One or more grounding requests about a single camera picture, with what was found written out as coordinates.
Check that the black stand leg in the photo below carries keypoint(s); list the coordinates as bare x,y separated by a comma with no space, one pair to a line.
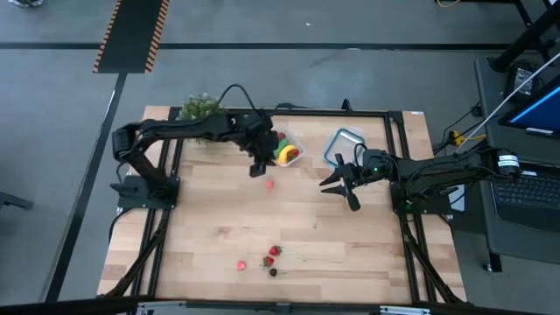
525,37

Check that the black power brick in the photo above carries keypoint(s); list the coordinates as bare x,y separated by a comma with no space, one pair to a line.
520,81

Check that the potted green plant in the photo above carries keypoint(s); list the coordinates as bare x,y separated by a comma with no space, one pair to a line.
194,107

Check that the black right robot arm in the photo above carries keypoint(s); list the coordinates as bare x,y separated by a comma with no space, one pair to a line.
450,168

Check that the black striped floor ramp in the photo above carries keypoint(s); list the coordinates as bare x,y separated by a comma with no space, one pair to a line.
131,35

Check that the clear plastic tupperware container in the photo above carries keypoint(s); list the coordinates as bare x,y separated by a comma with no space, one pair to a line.
299,142

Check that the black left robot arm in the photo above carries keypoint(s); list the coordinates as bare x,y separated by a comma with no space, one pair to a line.
184,129

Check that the silver metal bracket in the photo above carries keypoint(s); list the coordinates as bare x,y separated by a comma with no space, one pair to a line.
162,307
404,310

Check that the pink toy peach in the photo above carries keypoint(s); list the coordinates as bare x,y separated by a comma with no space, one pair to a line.
241,265
270,184

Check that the grey side desk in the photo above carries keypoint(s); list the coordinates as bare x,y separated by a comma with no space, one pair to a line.
487,87

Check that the red toy vegetable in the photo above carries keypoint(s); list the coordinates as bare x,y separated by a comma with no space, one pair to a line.
281,135

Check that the yellow toy banana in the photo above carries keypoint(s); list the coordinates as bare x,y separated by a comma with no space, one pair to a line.
286,154

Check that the red toy strawberry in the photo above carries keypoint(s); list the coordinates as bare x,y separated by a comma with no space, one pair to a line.
275,250
268,261

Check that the grey chair base leg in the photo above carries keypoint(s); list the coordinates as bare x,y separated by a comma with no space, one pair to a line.
13,201

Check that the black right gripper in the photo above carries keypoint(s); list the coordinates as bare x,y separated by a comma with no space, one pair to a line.
372,166

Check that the red toy cherry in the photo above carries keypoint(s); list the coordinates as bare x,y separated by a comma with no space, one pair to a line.
296,153

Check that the black laptop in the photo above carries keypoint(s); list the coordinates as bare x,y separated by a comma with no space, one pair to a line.
534,197

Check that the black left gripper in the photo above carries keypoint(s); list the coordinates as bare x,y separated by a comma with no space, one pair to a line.
258,140

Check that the clear lid with teal rim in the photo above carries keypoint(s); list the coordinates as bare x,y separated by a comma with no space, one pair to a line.
343,146

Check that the monitor with blue screen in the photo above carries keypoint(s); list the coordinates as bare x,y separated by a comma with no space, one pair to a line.
542,111

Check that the green toy vegetable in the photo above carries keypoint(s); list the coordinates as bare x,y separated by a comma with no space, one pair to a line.
281,147

